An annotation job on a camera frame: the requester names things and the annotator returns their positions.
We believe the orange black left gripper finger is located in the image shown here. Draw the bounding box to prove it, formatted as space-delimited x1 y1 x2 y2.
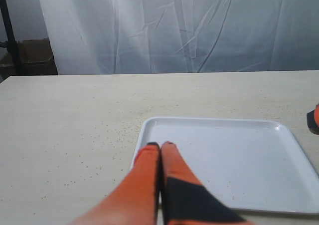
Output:
307 104 319 135

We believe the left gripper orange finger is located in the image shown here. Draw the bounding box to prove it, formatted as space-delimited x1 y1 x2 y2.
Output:
71 143 160 225
161 142 253 225

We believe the white rectangular tray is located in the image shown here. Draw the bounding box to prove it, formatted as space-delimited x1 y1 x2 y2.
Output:
136 117 319 215

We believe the brown cardboard box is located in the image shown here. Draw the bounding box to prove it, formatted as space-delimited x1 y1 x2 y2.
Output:
0 38 58 80

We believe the white wrinkled backdrop curtain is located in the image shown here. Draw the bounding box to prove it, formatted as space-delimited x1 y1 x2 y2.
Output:
40 0 319 75

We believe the black metal stand pole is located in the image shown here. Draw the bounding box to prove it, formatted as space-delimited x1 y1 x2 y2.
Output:
0 0 24 75

